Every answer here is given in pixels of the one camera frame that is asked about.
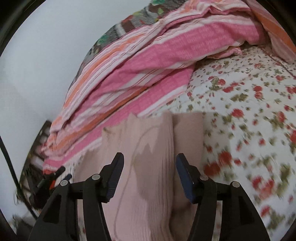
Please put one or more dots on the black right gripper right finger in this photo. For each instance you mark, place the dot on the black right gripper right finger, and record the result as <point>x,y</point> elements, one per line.
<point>240,219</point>

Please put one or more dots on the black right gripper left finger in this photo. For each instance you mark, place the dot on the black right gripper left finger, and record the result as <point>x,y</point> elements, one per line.
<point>59,217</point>

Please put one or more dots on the light pink knit garment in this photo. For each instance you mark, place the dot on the light pink knit garment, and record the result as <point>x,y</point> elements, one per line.
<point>149,202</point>

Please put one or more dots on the dark wooden footboard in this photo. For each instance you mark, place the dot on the dark wooden footboard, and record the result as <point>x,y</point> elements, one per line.
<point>34,186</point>

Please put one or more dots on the floral white bed sheet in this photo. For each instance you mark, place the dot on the floral white bed sheet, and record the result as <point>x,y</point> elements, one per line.
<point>247,104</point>

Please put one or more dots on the pink orange striped blanket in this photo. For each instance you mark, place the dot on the pink orange striped blanket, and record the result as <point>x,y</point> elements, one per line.
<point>152,65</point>

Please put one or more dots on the dark patterned floral quilt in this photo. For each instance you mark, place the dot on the dark patterned floral quilt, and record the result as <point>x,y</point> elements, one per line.
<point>154,11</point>

